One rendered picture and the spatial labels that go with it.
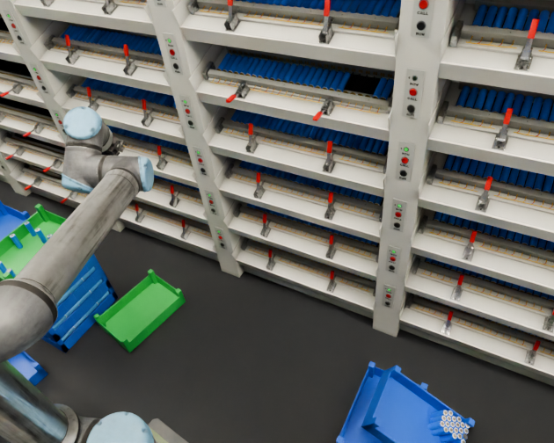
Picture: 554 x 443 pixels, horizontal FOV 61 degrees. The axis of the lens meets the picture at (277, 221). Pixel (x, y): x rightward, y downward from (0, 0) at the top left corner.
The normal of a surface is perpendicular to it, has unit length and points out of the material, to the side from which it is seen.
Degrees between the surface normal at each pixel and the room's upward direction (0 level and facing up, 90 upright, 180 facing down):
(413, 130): 90
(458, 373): 0
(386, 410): 29
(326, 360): 0
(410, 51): 90
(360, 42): 18
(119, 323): 0
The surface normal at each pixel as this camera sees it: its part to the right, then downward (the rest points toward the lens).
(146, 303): -0.09, -0.71
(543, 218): -0.24, -0.47
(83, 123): 0.12, -0.18
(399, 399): 0.34, -0.49
